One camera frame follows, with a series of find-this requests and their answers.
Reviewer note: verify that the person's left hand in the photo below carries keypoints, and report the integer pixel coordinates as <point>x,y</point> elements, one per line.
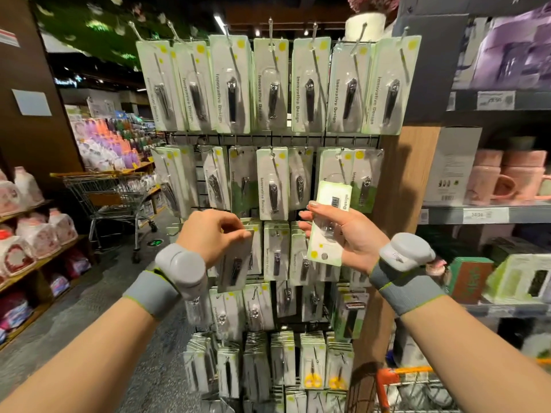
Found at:
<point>211,236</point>

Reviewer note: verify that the person's right hand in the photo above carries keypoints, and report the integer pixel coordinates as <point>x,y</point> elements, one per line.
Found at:
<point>353,236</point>

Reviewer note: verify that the white carded nail clipper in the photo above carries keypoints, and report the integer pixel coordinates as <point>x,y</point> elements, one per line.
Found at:
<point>331,228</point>
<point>234,266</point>

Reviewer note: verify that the rows of hung nail clipper packs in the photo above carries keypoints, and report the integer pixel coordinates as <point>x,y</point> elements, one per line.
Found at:
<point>275,86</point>

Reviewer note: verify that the person's right forearm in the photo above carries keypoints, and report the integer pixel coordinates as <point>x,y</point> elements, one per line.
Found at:
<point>482,365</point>

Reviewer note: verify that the person's left forearm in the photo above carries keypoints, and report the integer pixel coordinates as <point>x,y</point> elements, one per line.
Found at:
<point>69,365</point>

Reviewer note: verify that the empty silver shopping cart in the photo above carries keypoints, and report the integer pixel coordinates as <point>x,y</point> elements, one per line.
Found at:
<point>108,198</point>

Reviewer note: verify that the large white product box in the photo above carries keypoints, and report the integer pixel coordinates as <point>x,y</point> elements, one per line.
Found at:
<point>452,167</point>

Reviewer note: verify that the grey kitchenware shelf unit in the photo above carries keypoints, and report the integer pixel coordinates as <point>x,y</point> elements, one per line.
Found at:
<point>482,215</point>

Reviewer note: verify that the wooden detergent shelf unit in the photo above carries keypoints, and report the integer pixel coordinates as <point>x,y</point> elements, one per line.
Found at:
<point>39,271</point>

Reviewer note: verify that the grey wrist tracker band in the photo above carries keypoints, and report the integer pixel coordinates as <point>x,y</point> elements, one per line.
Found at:
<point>181,266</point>
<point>405,253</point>

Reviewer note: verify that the green floor sticker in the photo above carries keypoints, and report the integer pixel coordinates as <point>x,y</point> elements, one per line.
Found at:
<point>155,242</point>

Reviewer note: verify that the teal orange box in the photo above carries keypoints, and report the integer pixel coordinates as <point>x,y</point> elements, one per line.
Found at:
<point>469,281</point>

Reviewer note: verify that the row of pastel laundry bottles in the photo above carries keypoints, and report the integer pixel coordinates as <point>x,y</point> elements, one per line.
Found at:
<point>108,146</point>

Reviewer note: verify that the green white box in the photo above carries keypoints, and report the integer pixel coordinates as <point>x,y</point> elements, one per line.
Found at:
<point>521,279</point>

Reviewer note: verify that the wooden pillar panel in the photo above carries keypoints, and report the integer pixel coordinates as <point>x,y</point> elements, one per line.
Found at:
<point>34,124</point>

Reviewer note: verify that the pink flowers in white pot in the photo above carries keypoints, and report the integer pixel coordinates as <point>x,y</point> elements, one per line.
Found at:
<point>370,21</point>

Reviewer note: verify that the green hanging ceiling decor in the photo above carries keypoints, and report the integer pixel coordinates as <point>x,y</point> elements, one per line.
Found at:
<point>112,25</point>

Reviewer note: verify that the purple boxed appliance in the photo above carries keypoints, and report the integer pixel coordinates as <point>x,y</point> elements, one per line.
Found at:
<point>516,51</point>

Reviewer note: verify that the wooden post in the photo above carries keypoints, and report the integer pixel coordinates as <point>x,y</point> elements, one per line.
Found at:
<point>405,185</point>

